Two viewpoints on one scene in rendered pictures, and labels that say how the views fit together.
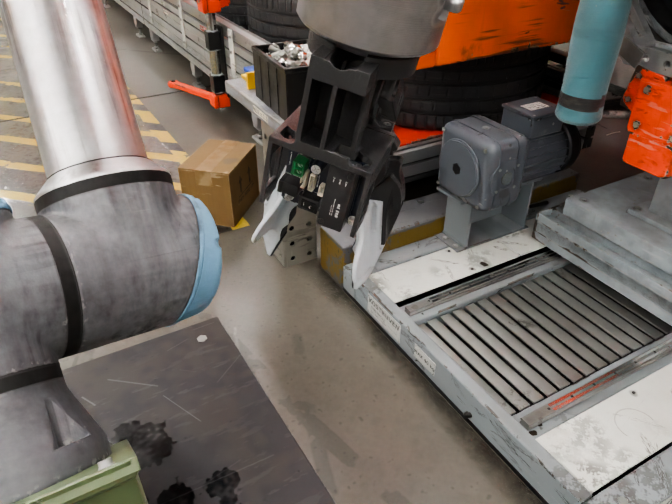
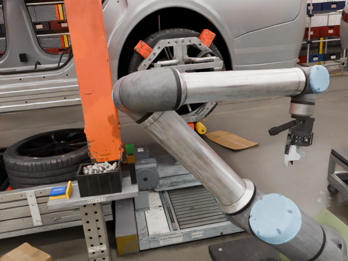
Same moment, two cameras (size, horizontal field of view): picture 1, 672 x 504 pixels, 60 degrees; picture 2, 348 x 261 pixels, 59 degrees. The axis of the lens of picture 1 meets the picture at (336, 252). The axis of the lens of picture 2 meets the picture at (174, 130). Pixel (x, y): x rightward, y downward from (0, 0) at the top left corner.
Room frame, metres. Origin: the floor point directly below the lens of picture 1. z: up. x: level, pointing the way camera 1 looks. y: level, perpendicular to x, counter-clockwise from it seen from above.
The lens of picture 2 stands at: (0.45, 1.25, 1.18)
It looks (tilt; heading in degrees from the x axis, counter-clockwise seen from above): 18 degrees down; 290
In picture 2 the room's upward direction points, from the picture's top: 4 degrees counter-clockwise
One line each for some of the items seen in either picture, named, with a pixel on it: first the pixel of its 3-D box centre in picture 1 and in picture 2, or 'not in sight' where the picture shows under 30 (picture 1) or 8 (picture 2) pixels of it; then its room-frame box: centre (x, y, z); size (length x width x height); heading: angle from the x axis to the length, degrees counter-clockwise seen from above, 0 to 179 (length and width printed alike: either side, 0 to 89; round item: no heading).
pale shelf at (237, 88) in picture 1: (291, 105); (95, 192); (1.31, 0.10, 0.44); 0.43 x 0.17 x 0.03; 30
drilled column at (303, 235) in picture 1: (290, 186); (95, 231); (1.34, 0.12, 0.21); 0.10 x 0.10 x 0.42; 30
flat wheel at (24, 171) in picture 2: (438, 58); (59, 158); (1.88, -0.33, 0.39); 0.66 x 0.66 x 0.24
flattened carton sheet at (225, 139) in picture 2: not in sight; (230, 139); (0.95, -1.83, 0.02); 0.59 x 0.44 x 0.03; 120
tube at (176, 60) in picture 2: not in sight; (167, 56); (1.09, -0.49, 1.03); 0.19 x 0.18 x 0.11; 120
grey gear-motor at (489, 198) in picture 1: (518, 173); (143, 174); (1.32, -0.46, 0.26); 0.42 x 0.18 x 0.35; 120
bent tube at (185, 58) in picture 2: not in sight; (199, 53); (0.92, -0.59, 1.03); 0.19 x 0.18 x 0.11; 120
